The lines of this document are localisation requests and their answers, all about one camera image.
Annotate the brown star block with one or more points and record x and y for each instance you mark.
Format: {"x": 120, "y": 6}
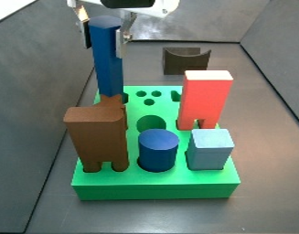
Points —
{"x": 112, "y": 101}

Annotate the black curved cradle stand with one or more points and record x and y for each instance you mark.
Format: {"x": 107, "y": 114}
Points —
{"x": 180, "y": 59}

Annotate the red arch block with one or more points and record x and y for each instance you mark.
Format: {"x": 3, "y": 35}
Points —
{"x": 204, "y": 92}

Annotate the blue hexagon prism block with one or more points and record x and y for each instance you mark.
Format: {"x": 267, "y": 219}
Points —
{"x": 103, "y": 27}

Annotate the green shape sorter base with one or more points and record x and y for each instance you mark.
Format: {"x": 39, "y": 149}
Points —
{"x": 152, "y": 108}

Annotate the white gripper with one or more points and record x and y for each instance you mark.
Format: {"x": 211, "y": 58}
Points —
{"x": 160, "y": 9}

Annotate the light blue cube block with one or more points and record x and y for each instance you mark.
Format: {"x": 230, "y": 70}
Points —
{"x": 210, "y": 147}

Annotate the dark blue cylinder block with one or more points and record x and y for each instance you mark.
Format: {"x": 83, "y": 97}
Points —
{"x": 158, "y": 150}

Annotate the brown arch block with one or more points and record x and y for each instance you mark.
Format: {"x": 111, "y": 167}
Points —
{"x": 96, "y": 129}

